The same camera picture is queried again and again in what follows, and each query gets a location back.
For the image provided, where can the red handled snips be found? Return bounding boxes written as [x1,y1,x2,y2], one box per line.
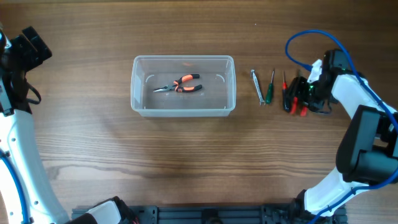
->
[289,70,309,118]

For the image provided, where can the red black handled screwdriver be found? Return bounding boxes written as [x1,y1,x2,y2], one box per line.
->
[282,72,290,113]

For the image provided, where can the green handled screwdriver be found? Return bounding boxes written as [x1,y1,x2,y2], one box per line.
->
[265,69,275,105]

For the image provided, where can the clear plastic container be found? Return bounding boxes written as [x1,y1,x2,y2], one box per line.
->
[131,55,236,117]

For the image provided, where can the orange black needle-nose pliers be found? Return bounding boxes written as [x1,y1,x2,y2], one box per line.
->
[153,73,203,93]

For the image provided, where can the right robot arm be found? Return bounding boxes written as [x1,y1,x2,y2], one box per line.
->
[282,49,397,223]

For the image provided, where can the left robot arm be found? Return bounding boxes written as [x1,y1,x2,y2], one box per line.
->
[1,26,139,223]

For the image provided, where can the small silver wrench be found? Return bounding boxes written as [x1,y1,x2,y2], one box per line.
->
[251,69,266,105]

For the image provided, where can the left blue cable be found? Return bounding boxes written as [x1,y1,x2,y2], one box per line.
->
[0,149,32,224]

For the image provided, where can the blue cable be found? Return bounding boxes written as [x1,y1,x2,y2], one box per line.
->
[285,29,398,224]
[0,149,32,224]

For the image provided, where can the right blue cable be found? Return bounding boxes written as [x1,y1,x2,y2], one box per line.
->
[285,29,398,224]

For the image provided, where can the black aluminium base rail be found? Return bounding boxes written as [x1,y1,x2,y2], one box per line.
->
[71,203,348,224]

